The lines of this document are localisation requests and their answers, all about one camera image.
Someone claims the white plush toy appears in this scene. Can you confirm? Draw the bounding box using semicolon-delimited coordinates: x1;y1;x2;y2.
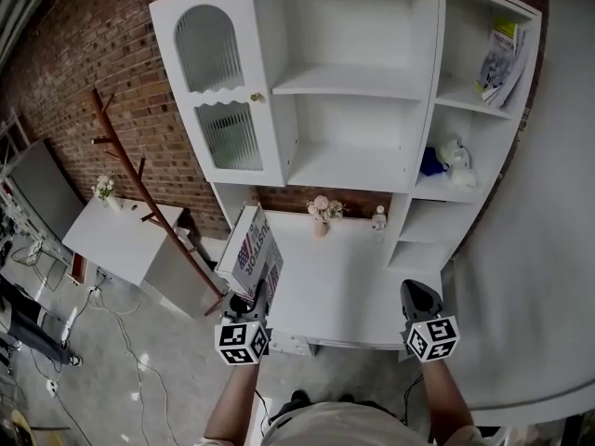
439;138;470;169

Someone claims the striped flag cover book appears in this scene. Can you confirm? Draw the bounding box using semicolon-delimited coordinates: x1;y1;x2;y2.
215;204;285;302

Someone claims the person's left forearm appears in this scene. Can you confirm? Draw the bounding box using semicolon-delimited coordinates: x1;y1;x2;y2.
204;362;261;440

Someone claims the white drawer front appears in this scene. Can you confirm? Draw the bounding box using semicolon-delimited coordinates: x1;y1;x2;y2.
271;334;311;350

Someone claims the small white table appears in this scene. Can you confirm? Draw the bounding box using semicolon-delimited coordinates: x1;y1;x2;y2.
61;196;218;320

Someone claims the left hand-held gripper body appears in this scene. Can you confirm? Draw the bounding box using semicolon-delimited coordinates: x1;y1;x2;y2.
214;293;271;367

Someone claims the white ribbed glass cabinet door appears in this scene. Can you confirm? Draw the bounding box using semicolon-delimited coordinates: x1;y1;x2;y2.
148;0;287;188

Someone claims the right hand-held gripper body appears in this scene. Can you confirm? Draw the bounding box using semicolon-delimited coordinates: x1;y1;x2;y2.
400;279;461;364

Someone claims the brown wooden coat rack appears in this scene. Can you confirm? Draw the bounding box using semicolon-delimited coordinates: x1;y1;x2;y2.
89;86;229;318

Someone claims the white table top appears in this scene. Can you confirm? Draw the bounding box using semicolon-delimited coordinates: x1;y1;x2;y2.
250;209;445;357

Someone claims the pink vase with pale flowers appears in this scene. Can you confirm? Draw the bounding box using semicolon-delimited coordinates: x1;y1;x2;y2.
305;195;348;239

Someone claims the blue cloth item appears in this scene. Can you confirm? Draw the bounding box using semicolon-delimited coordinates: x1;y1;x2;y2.
419;145;447;177

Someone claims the grey flat panel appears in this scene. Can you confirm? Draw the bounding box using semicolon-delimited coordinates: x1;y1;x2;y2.
7;138;85;243

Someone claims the white wooden cabinet with shelves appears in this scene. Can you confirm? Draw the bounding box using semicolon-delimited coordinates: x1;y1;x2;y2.
148;0;544;273

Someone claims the person's right forearm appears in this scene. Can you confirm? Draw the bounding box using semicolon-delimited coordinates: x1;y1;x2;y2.
422;358;475;436

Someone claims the person's beige shirt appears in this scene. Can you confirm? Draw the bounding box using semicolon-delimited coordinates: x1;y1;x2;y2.
194;400;484;446

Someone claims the yellow round object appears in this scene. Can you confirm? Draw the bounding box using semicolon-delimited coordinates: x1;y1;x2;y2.
7;409;33;446

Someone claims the long white floor cable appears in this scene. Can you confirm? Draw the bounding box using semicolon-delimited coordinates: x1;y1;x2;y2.
95;293;176;446

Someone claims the crumpled white bag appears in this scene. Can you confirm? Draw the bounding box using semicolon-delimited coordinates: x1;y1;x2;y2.
450;164;479;190

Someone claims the white vase with flowers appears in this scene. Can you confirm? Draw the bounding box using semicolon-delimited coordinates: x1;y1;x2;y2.
91;173;123;213

